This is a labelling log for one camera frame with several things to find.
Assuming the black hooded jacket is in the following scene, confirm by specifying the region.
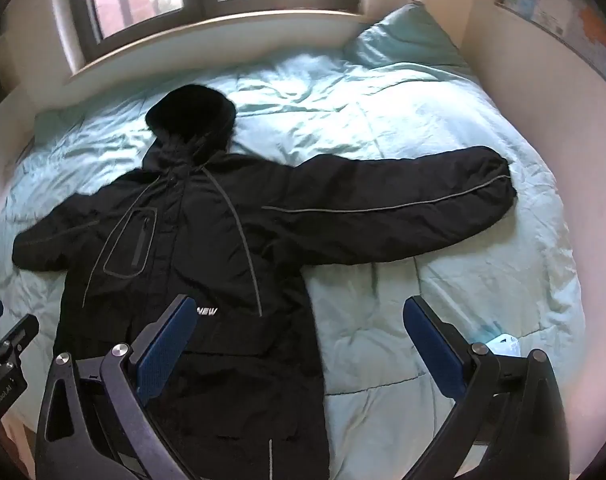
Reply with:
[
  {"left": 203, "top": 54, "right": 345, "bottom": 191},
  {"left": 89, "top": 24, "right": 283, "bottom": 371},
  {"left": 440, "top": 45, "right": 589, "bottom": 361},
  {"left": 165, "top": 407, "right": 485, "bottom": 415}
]
[{"left": 12, "top": 84, "right": 515, "bottom": 480}]

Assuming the dark framed window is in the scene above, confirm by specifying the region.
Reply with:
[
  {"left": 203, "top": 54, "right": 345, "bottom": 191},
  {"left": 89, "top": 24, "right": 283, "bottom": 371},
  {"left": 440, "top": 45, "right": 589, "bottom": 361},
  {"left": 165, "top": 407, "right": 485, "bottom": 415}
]
[{"left": 63, "top": 0, "right": 364, "bottom": 75}]

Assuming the small white object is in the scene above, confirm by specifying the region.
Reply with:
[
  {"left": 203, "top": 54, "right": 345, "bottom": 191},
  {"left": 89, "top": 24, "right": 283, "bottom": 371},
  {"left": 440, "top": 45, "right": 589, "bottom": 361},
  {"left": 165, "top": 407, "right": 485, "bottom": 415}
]
[{"left": 483, "top": 334, "right": 522, "bottom": 359}]

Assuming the wall map poster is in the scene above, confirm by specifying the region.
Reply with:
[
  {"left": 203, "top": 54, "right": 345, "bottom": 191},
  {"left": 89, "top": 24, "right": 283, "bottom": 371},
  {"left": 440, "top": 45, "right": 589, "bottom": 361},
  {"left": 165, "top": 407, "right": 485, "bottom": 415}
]
[{"left": 494, "top": 0, "right": 606, "bottom": 106}]

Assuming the light blue pillow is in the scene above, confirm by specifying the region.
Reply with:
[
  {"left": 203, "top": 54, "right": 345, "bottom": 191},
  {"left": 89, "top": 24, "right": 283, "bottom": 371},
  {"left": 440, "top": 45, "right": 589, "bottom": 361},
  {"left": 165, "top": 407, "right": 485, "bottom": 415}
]
[{"left": 342, "top": 2, "right": 469, "bottom": 70}]

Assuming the light blue duvet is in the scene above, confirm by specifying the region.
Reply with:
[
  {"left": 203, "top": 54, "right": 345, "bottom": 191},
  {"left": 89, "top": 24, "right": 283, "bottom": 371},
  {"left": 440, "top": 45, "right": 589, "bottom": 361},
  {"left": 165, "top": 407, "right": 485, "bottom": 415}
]
[{"left": 0, "top": 50, "right": 586, "bottom": 480}]

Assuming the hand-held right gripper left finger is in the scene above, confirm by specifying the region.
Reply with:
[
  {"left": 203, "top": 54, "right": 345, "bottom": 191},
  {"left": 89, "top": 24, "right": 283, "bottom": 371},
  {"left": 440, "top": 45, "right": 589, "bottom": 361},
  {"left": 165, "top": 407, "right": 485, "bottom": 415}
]
[{"left": 34, "top": 294, "right": 200, "bottom": 480}]

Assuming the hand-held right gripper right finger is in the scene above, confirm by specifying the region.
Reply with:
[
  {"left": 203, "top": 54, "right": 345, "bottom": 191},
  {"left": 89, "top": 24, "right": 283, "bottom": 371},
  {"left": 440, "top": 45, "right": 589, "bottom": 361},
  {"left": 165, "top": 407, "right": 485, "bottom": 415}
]
[{"left": 402, "top": 296, "right": 571, "bottom": 480}]

